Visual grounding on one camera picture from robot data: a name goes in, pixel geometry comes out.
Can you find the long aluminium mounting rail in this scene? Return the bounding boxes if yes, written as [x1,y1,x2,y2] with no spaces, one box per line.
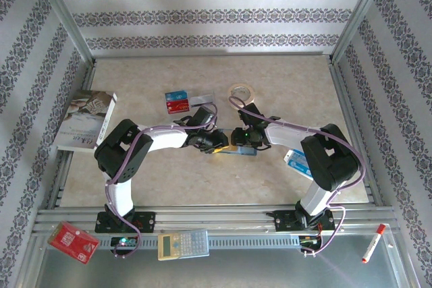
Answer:
[32,205,396,235]

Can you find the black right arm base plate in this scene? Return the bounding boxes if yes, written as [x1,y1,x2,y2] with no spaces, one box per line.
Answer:
[273,209,336,233]

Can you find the red white marker pen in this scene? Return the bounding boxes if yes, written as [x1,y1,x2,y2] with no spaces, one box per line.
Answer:
[361,223,387,264]

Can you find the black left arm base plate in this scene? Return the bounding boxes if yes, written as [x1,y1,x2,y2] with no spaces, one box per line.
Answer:
[94,211,157,234]

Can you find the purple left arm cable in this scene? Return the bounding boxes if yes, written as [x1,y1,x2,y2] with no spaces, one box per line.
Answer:
[104,102,220,259]

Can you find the red cardboard box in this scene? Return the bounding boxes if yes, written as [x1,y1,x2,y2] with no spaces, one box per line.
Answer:
[47,221,101,265]

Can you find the grey slotted cable duct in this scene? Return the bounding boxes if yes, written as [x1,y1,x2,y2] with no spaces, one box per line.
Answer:
[99,235,302,250]

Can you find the aluminium rear rail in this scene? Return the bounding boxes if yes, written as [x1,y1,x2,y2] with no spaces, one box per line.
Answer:
[92,51,333,60]

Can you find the red credit card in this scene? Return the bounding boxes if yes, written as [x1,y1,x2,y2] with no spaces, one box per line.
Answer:
[167,100,192,115]

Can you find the aluminium side rail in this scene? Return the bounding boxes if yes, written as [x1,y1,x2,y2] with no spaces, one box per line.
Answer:
[329,57,384,206]
[47,60,97,208]

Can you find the white paperback book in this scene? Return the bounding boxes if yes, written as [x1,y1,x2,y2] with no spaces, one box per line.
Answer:
[53,89,118,152]

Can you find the small control circuit board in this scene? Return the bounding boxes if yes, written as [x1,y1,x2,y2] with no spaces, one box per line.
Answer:
[111,235,138,250]
[299,233,321,250]

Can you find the aluminium frame post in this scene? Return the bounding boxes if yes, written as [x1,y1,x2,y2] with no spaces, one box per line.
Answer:
[28,0,96,63]
[329,0,394,63]

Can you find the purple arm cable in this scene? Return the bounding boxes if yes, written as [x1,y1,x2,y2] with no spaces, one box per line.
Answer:
[228,95,368,259]
[104,102,220,259]

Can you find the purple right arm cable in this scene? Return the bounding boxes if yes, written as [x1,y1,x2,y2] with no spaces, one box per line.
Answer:
[228,95,368,259]

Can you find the grey metal shelf sheet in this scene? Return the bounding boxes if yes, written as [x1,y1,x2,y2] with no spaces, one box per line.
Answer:
[33,233,411,288]

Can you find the beige grey calculator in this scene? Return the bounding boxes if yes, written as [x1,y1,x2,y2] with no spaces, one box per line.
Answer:
[157,229,211,262]

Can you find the beige masking tape roll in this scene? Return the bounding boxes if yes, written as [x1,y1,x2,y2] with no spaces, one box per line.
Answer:
[227,82,257,109]

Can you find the blue credit card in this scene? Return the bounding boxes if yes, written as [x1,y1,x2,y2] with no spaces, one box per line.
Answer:
[164,90,190,103]

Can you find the blue leather card holder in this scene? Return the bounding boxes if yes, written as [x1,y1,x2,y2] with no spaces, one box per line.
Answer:
[215,144,258,157]

